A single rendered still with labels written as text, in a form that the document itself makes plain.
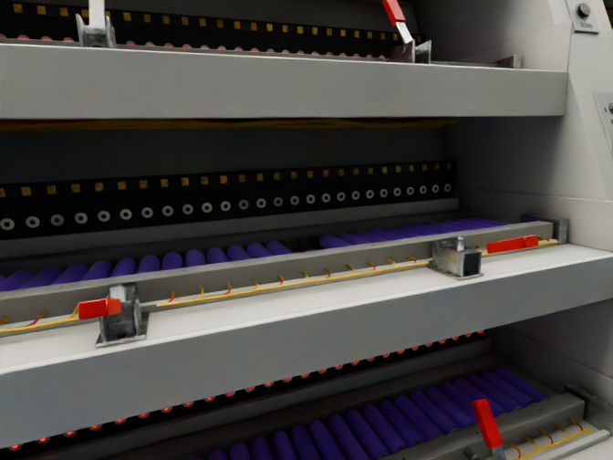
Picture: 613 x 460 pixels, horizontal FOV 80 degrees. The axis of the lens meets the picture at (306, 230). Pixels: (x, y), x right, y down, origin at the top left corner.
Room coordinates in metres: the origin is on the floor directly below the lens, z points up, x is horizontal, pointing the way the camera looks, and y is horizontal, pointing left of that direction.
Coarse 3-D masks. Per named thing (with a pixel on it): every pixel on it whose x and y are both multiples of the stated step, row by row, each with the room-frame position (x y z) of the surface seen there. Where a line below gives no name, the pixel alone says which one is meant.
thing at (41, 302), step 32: (544, 224) 0.40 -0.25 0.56; (288, 256) 0.31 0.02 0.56; (320, 256) 0.31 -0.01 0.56; (352, 256) 0.32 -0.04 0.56; (384, 256) 0.33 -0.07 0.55; (416, 256) 0.35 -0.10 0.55; (32, 288) 0.25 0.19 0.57; (64, 288) 0.25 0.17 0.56; (96, 288) 0.26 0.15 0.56; (160, 288) 0.27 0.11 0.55; (192, 288) 0.28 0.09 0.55; (224, 288) 0.29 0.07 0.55; (256, 288) 0.28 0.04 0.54; (0, 320) 0.23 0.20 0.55; (64, 320) 0.24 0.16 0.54
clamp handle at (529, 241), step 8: (456, 240) 0.32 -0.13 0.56; (464, 240) 0.32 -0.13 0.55; (504, 240) 0.27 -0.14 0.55; (512, 240) 0.26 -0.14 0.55; (520, 240) 0.26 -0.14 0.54; (528, 240) 0.25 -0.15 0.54; (536, 240) 0.26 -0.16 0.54; (456, 248) 0.32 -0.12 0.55; (472, 248) 0.30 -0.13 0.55; (480, 248) 0.29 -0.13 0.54; (488, 248) 0.28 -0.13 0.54; (496, 248) 0.28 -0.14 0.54; (504, 248) 0.27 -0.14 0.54; (512, 248) 0.26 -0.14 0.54; (520, 248) 0.26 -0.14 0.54
